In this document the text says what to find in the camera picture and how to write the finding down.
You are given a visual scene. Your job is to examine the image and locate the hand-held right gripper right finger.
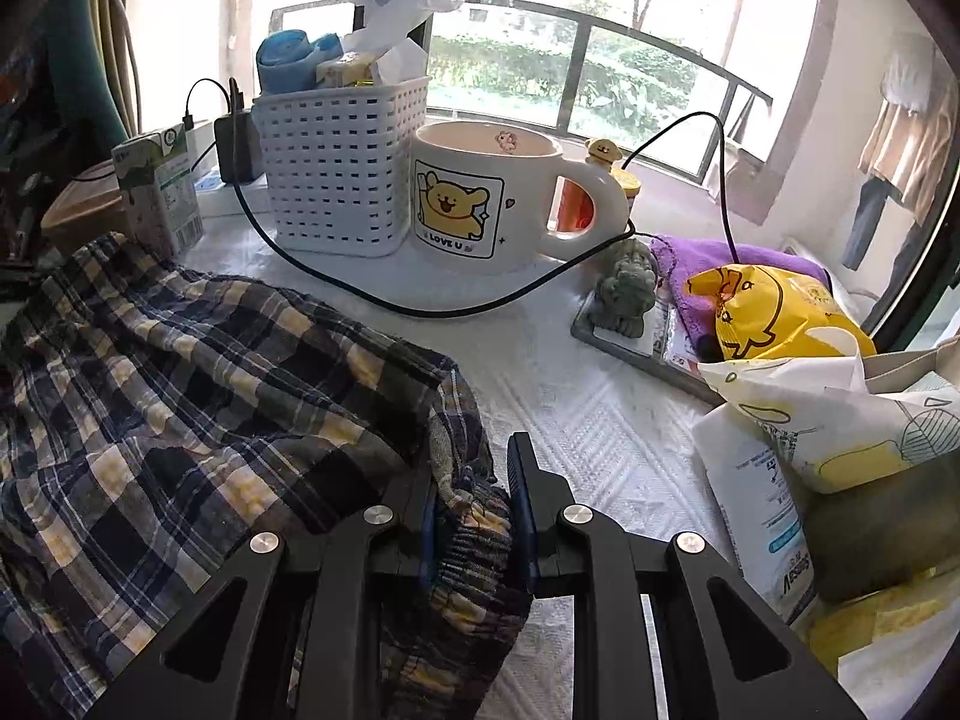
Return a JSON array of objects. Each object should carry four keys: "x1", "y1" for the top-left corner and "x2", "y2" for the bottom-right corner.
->
[{"x1": 506, "y1": 431, "x2": 871, "y2": 720}]

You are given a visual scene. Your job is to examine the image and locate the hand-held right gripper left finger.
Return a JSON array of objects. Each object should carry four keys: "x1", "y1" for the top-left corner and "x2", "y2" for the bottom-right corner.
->
[{"x1": 86, "y1": 469, "x2": 443, "y2": 720}]

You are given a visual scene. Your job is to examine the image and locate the plaid flannel shirt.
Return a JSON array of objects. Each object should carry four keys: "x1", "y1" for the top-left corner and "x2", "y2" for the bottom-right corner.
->
[{"x1": 0, "y1": 232, "x2": 533, "y2": 720}]

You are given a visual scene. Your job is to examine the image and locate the grey tray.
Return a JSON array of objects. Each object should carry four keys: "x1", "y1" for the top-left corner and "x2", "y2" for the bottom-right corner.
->
[{"x1": 571, "y1": 289, "x2": 721, "y2": 406}]

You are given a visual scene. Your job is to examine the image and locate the white wet wipes pack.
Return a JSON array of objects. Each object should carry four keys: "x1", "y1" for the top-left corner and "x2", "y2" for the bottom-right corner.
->
[{"x1": 690, "y1": 405, "x2": 818, "y2": 623}]

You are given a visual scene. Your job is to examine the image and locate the grey green figurine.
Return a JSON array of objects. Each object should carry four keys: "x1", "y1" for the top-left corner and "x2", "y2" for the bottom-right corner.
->
[{"x1": 596, "y1": 236, "x2": 661, "y2": 338}]

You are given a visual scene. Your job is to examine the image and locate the white bear print mug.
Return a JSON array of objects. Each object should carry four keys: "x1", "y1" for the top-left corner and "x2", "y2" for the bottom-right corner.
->
[{"x1": 409, "y1": 121, "x2": 638, "y2": 276}]

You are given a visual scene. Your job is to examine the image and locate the white yellow printed packet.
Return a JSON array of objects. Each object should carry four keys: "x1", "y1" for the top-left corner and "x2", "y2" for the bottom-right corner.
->
[{"x1": 697, "y1": 330, "x2": 912, "y2": 496}]

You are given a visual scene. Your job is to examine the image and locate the purple cloth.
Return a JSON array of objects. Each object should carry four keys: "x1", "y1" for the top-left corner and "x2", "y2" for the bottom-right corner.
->
[{"x1": 649, "y1": 235, "x2": 830, "y2": 338}]

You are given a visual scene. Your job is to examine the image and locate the yellow snack bag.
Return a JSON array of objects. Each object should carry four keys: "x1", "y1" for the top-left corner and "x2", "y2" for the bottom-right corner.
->
[{"x1": 686, "y1": 264, "x2": 877, "y2": 365}]

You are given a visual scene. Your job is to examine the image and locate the canvas tote bag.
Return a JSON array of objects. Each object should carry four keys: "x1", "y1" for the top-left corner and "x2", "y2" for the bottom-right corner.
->
[{"x1": 799, "y1": 349, "x2": 960, "y2": 605}]

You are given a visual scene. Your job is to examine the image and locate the orange bottle with bear cap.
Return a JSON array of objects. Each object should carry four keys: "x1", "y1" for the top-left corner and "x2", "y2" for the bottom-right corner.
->
[{"x1": 551, "y1": 139, "x2": 642, "y2": 233}]

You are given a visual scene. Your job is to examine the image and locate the white plastic basket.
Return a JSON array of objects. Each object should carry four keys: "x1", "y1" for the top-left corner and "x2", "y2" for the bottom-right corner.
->
[{"x1": 251, "y1": 75, "x2": 432, "y2": 257}]

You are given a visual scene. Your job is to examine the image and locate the black charger adapter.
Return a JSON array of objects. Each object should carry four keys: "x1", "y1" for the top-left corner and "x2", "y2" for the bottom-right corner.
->
[{"x1": 215, "y1": 114, "x2": 263, "y2": 185}]

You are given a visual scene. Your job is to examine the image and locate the white green milk carton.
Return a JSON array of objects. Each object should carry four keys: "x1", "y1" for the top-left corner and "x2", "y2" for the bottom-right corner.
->
[{"x1": 112, "y1": 127, "x2": 205, "y2": 256}]

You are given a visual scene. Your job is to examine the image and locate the black window railing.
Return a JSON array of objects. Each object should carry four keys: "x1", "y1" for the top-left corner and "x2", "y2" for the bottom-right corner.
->
[{"x1": 270, "y1": 0, "x2": 773, "y2": 185}]

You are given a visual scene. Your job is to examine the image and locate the small yellow box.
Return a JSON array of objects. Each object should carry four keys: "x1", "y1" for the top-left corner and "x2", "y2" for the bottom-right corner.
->
[{"x1": 316, "y1": 49, "x2": 376, "y2": 87}]

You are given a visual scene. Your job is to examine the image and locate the wooden bowl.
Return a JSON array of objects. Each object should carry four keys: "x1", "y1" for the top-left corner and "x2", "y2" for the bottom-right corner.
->
[{"x1": 41, "y1": 161, "x2": 128, "y2": 248}]

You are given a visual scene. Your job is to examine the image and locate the clear plastic bag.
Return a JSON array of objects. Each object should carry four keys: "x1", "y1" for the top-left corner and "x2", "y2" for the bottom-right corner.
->
[{"x1": 326, "y1": 0, "x2": 462, "y2": 83}]

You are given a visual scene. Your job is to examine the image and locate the blue bag roll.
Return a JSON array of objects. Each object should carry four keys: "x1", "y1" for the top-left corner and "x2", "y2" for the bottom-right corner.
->
[{"x1": 256, "y1": 30, "x2": 342, "y2": 95}]

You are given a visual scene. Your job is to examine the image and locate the hanging clothes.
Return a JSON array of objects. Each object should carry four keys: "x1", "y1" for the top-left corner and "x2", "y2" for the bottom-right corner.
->
[{"x1": 844, "y1": 45, "x2": 950, "y2": 271}]

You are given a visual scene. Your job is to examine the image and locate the long black cable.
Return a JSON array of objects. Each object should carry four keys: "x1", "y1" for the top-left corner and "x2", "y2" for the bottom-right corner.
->
[{"x1": 231, "y1": 111, "x2": 742, "y2": 316}]

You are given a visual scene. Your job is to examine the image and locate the short black cable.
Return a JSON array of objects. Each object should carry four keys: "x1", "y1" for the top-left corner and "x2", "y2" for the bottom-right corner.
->
[{"x1": 182, "y1": 79, "x2": 242, "y2": 132}]

